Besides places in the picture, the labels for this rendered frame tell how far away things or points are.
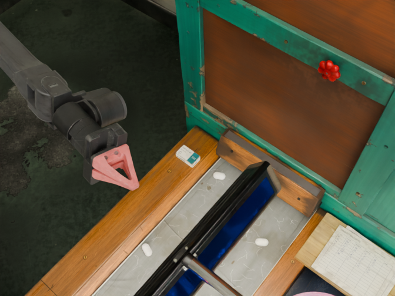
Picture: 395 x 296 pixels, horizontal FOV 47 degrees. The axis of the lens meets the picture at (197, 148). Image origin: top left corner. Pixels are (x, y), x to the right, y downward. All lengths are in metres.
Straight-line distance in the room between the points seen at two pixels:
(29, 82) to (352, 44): 0.57
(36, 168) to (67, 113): 1.48
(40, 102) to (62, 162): 1.41
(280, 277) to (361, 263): 0.20
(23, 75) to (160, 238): 0.55
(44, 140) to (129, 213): 1.22
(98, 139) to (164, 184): 0.50
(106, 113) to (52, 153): 1.48
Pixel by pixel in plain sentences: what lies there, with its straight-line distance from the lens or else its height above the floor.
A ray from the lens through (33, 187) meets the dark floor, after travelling 2.24.
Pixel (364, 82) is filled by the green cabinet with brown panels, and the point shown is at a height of 1.24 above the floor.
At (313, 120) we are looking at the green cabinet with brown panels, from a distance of 1.01.
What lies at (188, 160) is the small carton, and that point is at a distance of 1.24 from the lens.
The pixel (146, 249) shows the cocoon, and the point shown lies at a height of 0.76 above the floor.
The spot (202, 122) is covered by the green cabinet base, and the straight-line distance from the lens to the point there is 1.30.
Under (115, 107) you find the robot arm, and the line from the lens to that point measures 0.85.
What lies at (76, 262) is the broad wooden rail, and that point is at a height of 0.76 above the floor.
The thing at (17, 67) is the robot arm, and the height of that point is 1.23.
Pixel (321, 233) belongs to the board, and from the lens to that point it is 1.19.
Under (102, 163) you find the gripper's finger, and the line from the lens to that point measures 0.75.
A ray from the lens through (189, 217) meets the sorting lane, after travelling 1.22.
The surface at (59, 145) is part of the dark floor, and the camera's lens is 2.32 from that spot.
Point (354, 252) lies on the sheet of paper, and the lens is 1.19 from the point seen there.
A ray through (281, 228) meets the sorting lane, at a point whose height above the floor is 0.74.
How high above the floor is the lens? 1.85
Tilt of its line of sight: 58 degrees down
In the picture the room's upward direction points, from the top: 3 degrees counter-clockwise
